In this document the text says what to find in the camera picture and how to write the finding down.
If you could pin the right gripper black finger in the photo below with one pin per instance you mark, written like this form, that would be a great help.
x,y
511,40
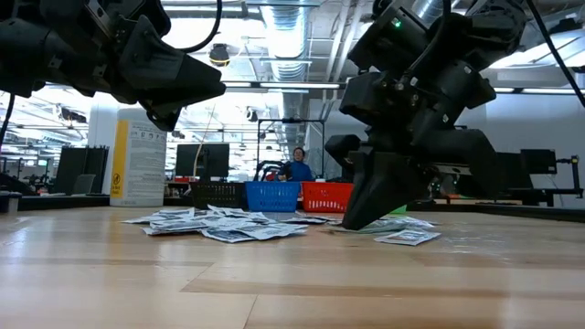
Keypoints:
x,y
393,183
361,192

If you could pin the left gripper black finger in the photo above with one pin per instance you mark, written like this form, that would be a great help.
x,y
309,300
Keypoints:
x,y
164,73
162,116

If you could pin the white packet red print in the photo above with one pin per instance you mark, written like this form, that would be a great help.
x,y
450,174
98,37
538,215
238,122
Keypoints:
x,y
418,222
407,236
322,216
306,220

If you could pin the black background robot arm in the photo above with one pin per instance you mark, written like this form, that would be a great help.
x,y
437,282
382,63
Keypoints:
x,y
269,169

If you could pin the green plastic bin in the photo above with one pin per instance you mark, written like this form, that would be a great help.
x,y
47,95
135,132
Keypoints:
x,y
400,210

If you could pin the red plastic bin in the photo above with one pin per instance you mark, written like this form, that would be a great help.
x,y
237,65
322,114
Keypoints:
x,y
324,196

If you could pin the white wipes canister yellow stripe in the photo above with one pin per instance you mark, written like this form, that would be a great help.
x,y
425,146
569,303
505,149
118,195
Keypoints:
x,y
137,169

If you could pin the black computer monitor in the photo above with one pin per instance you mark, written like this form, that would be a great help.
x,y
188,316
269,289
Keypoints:
x,y
203,160

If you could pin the person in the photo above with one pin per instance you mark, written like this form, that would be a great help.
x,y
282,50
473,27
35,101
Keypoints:
x,y
299,172

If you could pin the blue plastic bin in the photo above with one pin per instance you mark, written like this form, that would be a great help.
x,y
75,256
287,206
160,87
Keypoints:
x,y
272,196

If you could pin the black ceiling speaker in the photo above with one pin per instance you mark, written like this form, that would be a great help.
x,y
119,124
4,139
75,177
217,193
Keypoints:
x,y
252,115

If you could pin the black plastic bin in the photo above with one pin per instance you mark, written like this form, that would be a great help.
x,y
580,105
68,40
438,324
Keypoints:
x,y
217,195

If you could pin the black cabinet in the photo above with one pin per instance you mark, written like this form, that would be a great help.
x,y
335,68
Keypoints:
x,y
73,164

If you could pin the grey chair back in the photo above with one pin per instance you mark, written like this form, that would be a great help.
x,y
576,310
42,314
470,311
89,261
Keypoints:
x,y
84,183

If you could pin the small black monitor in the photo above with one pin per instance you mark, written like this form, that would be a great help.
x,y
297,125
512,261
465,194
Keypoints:
x,y
539,161

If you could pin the ceiling light strip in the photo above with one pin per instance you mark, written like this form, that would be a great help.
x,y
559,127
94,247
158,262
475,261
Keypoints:
x,y
297,85
548,90

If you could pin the black background table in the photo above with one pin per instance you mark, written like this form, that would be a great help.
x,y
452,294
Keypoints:
x,y
530,194

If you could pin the grey box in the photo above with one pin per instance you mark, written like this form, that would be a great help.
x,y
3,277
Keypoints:
x,y
9,203

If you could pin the black overhead camera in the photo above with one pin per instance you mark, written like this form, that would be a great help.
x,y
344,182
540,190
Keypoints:
x,y
219,55

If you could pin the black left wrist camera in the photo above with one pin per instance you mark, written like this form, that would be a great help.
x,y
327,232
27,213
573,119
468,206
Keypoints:
x,y
146,13

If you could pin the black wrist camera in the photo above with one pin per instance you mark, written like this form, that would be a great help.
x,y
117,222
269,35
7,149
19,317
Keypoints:
x,y
365,98
146,13

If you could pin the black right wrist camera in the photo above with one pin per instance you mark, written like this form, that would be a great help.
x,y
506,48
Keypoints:
x,y
365,98

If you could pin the black stand frame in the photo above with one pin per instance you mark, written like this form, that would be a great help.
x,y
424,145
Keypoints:
x,y
292,120

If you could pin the silver slanted duct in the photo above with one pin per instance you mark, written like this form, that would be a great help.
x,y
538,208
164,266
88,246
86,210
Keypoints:
x,y
427,10

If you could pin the silver ventilation duct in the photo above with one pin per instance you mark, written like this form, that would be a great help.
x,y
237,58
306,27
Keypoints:
x,y
285,27

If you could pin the black aluminium table frame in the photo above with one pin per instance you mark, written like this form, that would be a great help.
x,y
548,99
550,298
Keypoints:
x,y
64,203

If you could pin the black camera stand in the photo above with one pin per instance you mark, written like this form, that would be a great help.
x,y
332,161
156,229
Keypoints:
x,y
575,176

